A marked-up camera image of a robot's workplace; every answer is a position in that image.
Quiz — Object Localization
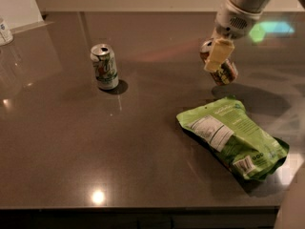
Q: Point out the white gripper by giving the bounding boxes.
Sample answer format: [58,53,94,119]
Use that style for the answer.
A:
[205,0,262,73]

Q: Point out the orange soda can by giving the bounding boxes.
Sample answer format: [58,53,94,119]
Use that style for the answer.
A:
[200,38,238,86]

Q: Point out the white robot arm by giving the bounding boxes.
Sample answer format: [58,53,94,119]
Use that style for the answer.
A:
[205,0,305,73]

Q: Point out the white green soda can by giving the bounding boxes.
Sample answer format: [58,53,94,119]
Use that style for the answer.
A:
[91,44,119,91]

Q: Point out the green snack bag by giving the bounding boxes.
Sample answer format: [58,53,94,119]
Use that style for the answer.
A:
[176,96,289,181]

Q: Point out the white bottle at left edge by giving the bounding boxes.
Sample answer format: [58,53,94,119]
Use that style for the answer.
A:
[0,17,13,46]

